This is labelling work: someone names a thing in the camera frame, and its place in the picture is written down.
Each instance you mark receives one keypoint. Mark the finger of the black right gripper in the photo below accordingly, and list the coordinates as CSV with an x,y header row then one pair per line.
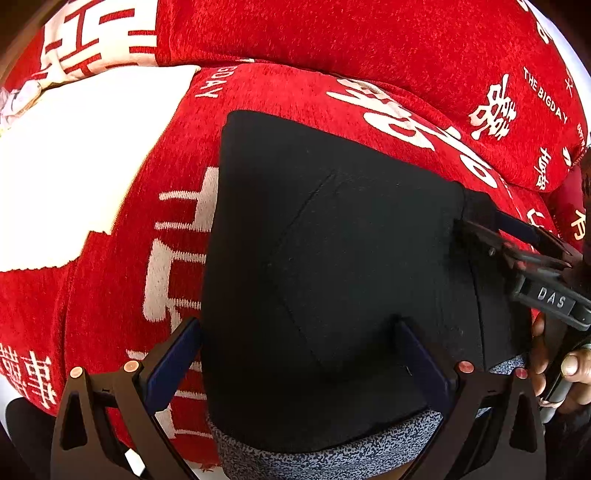
x,y
472,249
529,243

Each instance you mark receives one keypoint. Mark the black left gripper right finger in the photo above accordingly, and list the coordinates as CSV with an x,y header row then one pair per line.
x,y
491,427

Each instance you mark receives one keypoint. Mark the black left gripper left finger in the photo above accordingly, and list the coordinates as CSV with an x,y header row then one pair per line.
x,y
84,445

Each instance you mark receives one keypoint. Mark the black pants with grey waistband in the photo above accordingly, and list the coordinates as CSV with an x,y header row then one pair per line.
x,y
319,246

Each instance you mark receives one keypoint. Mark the person's right hand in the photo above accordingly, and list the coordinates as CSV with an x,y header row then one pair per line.
x,y
575,368

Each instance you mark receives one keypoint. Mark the red blanket with white characters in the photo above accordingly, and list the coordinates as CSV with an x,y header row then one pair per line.
x,y
476,92

